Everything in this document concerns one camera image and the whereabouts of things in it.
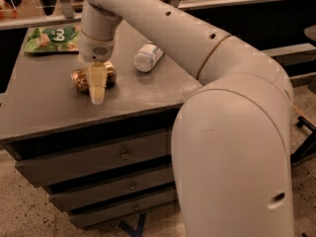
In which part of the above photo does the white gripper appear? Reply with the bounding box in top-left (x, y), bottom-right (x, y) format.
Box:
top-left (78, 31), bottom-right (115, 105)

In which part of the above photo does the orange soda can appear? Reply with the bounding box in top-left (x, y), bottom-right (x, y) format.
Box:
top-left (71, 62), bottom-right (117, 94)

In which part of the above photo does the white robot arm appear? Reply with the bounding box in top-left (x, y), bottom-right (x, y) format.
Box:
top-left (81, 0), bottom-right (294, 237)

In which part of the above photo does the clear plastic water bottle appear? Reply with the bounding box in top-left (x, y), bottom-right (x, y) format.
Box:
top-left (133, 41), bottom-right (164, 72)

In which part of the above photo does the green snack bag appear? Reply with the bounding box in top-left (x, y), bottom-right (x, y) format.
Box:
top-left (24, 25), bottom-right (80, 53)

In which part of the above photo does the grey drawer cabinet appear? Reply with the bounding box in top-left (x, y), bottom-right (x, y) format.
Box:
top-left (0, 23), bottom-right (200, 217)

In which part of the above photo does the top grey drawer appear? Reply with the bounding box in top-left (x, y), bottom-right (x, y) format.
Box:
top-left (16, 129), bottom-right (171, 188)

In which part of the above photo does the grey drawer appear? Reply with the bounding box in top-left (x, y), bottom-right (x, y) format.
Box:
top-left (16, 129), bottom-right (171, 188)
top-left (69, 187), bottom-right (177, 228)
top-left (49, 164), bottom-right (174, 211)

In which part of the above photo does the middle grey drawer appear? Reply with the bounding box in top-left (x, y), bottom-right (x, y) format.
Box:
top-left (49, 164), bottom-right (174, 211)

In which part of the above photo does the bottom grey drawer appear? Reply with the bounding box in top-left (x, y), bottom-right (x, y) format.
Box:
top-left (69, 187), bottom-right (177, 228)

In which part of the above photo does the metal frame rail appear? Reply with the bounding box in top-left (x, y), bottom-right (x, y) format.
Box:
top-left (0, 0), bottom-right (316, 32)

